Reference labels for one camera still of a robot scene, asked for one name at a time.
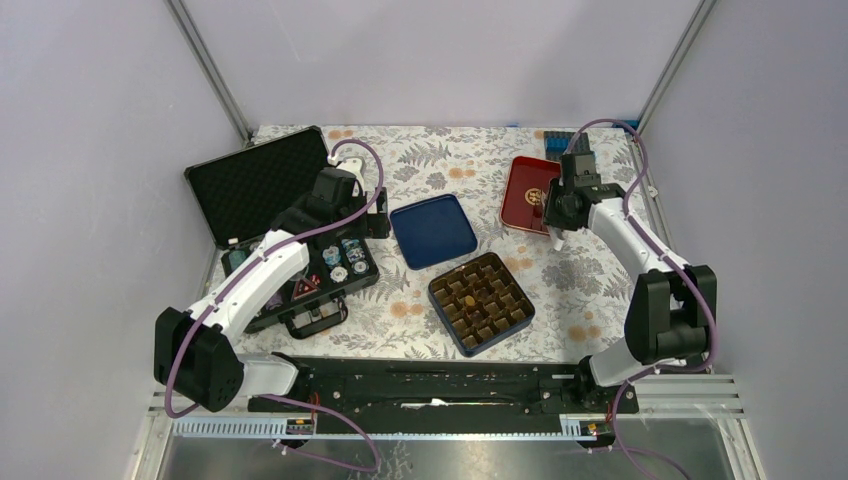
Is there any blue chocolate tin box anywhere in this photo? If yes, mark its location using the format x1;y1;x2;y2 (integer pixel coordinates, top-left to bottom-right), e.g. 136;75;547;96
427;252;536;358

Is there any red square tray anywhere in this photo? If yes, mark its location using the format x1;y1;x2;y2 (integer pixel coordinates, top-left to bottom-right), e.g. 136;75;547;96
500;156;561;235

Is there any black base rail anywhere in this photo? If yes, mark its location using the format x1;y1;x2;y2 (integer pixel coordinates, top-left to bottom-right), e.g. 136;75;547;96
289;357;617;435

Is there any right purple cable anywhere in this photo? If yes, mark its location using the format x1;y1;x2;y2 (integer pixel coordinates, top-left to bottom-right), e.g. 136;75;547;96
563;117;720;480

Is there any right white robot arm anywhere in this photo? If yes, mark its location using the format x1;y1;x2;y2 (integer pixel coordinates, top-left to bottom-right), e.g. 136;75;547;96
542;152;717;412

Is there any blue tin lid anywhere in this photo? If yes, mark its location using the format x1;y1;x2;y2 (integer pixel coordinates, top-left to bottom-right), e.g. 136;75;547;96
389;194;478;270

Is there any red triangle card box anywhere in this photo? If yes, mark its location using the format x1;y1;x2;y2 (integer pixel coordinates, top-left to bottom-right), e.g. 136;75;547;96
291;275;321;301

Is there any grey lego baseplate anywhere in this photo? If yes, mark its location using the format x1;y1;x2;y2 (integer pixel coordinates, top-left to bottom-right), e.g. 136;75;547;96
543;130;592;161

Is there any purple cable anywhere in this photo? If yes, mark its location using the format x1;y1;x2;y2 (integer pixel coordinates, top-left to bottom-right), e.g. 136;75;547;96
164;139;388;475
563;117;720;480

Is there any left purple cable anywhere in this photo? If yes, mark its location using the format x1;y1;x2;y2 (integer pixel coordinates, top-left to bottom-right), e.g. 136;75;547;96
164;139;388;475

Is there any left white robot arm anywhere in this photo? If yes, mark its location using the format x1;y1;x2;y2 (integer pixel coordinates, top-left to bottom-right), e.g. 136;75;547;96
154;164;390;418

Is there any black poker chip case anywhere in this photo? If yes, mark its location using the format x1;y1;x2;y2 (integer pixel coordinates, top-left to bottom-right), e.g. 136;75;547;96
184;126;379;339

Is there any floral tablecloth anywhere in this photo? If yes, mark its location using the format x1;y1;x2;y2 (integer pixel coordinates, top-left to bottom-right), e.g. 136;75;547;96
237;126;632;363

